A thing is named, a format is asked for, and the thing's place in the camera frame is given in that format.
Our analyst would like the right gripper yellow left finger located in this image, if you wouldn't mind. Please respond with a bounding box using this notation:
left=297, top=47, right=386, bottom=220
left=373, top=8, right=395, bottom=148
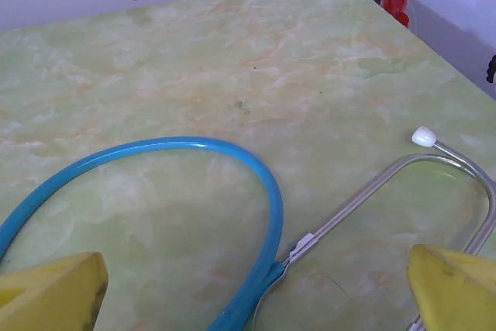
left=0, top=252, right=109, bottom=331

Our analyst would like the blue stethoscope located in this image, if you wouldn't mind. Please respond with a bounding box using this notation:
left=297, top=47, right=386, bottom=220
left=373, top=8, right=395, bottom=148
left=0, top=126, right=496, bottom=331

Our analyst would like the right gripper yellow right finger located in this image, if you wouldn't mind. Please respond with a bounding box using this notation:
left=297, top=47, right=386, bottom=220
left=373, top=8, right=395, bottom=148
left=405, top=244, right=496, bottom=331

